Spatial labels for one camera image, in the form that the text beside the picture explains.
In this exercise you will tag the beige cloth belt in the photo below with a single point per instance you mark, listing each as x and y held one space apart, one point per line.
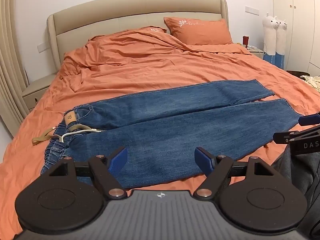
43 137

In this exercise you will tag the cream crumpled cloth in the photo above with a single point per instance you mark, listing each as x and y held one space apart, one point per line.
312 82

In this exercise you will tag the red cup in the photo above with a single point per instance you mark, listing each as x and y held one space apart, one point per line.
245 40

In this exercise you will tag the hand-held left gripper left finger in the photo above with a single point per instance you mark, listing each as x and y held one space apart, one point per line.
120 159

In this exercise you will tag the blue denim pants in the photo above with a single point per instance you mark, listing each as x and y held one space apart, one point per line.
160 127

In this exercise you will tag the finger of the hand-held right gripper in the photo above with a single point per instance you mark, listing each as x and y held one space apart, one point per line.
310 119
283 137

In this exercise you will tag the white nightstand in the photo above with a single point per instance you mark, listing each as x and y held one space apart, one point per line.
255 52

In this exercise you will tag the person's grey clothing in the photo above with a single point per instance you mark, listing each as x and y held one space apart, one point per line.
297 180

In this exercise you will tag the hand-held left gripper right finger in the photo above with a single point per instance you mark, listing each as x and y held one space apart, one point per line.
203 159

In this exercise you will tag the long white wall switch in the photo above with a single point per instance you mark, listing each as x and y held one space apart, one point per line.
252 9

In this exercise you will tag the flat orange pillow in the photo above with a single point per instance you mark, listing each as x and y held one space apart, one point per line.
152 29

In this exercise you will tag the large printed orange pillow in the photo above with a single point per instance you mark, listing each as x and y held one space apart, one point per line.
200 31

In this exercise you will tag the beige padded bed headboard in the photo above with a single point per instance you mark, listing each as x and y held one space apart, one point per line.
120 22

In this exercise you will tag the beige nightstand with drawer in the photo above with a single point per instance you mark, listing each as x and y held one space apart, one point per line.
35 91

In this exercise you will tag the white alpaca plush toy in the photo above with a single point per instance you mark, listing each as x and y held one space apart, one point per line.
270 37
281 42

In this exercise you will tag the cream wardrobe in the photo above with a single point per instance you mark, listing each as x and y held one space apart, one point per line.
297 22

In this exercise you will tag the orange duvet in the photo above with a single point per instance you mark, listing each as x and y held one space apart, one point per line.
155 65

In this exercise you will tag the beige pleated curtain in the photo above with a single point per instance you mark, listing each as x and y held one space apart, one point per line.
10 67

